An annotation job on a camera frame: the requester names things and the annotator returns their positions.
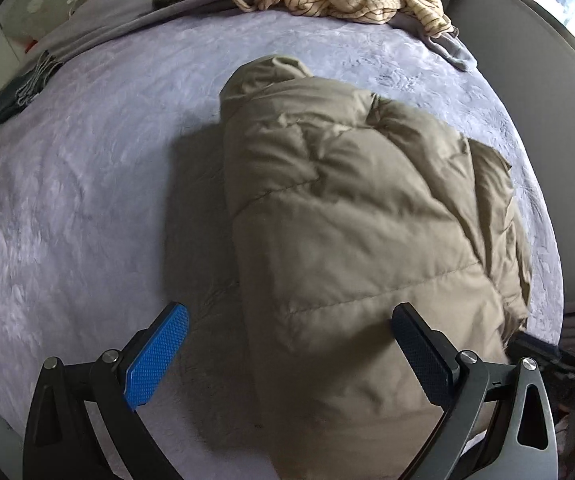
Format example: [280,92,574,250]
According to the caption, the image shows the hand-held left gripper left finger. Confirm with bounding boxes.
[22,301,190,480]

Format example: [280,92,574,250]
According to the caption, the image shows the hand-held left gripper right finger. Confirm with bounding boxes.
[391,302,561,480]

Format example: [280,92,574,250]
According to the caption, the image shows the beige puffer jacket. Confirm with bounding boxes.
[206,54,533,480]

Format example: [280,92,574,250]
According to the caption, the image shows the grey headboard panel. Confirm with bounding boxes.
[445,0,575,313]

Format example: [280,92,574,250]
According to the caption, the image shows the dark teal fringed scarf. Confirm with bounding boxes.
[0,51,64,143]

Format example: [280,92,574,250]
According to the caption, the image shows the grey garment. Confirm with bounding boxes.
[32,0,479,72]

